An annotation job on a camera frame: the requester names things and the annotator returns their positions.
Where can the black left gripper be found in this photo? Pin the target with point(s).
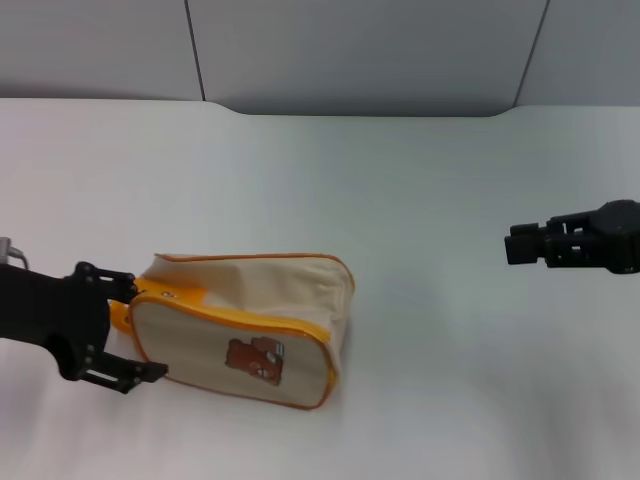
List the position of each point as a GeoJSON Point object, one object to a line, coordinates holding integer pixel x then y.
{"type": "Point", "coordinates": [55, 310]}

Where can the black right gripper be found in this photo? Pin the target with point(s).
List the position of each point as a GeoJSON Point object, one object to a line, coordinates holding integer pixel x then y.
{"type": "Point", "coordinates": [610, 237]}

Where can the beige food bag orange trim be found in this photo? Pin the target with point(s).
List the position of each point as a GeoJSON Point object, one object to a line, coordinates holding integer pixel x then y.
{"type": "Point", "coordinates": [215, 335]}

